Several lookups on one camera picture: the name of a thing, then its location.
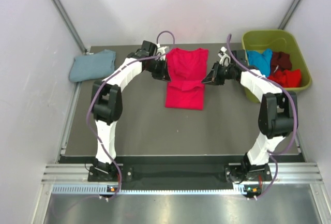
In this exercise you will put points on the left corner aluminium post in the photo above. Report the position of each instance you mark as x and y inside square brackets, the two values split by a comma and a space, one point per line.
[69, 24]

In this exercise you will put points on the cyan blue t-shirt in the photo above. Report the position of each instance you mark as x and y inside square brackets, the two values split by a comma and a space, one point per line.
[260, 60]

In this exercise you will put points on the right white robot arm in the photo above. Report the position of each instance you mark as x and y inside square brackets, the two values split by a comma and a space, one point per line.
[277, 116]

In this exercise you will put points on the aluminium front rail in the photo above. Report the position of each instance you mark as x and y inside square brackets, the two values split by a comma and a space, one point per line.
[288, 173]

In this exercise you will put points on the dark maroon t-shirt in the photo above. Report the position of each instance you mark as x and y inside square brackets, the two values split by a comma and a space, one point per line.
[280, 61]

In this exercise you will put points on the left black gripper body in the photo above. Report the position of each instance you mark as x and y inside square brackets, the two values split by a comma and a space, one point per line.
[156, 68]

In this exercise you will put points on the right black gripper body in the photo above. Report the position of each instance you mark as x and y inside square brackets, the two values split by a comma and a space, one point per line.
[223, 73]

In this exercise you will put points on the corner aluminium post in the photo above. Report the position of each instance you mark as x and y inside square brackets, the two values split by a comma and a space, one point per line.
[69, 24]
[289, 14]

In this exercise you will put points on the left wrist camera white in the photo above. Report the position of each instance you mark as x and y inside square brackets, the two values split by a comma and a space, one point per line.
[161, 52]

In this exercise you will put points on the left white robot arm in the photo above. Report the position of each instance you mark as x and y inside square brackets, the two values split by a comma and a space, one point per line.
[107, 105]

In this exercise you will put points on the right corner aluminium post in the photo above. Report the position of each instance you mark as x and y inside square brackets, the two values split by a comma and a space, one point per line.
[289, 14]

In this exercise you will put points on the folded grey-blue t-shirt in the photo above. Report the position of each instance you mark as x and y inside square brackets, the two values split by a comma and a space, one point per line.
[95, 66]

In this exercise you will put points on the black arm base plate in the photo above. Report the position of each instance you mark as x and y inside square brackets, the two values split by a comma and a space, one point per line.
[179, 176]

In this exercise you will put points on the crimson red t-shirt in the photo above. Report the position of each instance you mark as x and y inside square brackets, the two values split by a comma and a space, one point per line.
[187, 69]

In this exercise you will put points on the bright red t-shirt in bin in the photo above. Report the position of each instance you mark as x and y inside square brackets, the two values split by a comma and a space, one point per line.
[287, 78]

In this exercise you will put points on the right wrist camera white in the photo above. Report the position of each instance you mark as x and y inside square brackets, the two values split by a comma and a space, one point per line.
[224, 57]

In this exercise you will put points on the grey slotted cable duct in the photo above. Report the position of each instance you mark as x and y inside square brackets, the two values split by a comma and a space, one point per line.
[110, 190]

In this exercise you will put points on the olive green plastic bin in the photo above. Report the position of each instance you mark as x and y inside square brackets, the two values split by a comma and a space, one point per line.
[279, 41]

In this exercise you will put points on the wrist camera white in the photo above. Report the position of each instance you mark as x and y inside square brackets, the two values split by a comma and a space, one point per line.
[161, 52]
[224, 57]

